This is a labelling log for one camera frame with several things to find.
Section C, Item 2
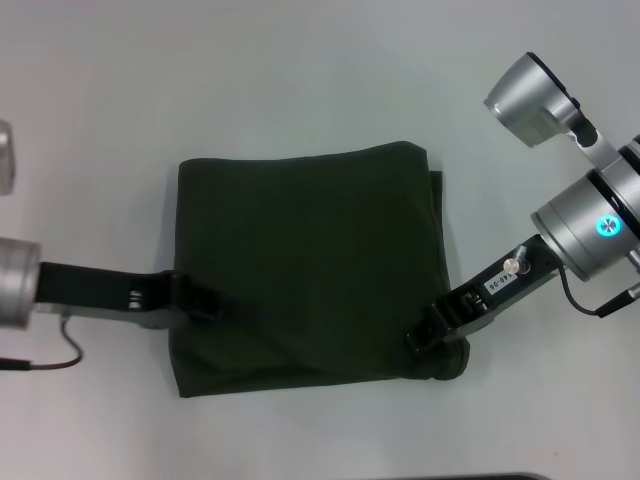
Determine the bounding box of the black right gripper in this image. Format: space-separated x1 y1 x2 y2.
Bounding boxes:
403 234 566 354

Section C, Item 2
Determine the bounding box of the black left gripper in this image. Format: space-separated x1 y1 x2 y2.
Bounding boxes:
33 260 226 331

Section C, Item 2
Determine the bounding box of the dark flat panel edge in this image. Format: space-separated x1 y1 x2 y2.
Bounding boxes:
438 472 545 480

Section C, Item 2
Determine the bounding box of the right arm cable plug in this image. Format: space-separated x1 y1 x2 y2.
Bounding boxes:
557 269 640 319

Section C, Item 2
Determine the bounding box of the left arm cable plug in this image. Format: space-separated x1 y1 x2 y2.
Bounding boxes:
0 307 84 372

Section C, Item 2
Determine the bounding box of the arm cable plug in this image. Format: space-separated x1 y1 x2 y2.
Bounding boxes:
557 269 640 319
0 307 84 372

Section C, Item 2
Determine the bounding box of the dark green t-shirt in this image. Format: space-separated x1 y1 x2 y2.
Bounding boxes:
167 141 472 400

